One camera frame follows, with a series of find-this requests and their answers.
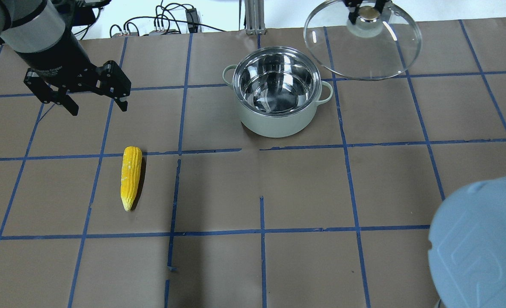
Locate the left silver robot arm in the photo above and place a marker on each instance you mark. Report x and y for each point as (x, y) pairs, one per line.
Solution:
(58, 65)

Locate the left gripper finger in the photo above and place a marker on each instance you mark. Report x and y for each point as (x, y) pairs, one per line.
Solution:
(121, 102)
(67, 102)

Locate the glass pot lid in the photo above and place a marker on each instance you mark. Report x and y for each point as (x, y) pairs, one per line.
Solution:
(369, 50)

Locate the pale green steel pot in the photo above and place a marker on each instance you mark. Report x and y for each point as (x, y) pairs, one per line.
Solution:
(278, 90)

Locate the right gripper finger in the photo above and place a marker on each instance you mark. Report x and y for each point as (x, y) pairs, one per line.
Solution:
(380, 8)

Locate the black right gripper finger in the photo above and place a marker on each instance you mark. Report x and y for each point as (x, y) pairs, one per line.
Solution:
(354, 12)

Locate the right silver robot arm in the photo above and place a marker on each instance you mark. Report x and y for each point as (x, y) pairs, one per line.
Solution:
(426, 163)

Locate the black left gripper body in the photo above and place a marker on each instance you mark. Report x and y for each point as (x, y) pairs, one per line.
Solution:
(58, 54)

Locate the yellow corn cob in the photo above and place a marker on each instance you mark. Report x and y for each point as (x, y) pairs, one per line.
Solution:
(130, 176)

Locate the aluminium frame post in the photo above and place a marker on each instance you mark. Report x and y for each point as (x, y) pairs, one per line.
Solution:
(254, 17)

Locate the electronics board with wires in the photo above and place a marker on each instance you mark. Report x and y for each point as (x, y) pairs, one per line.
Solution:
(125, 18)

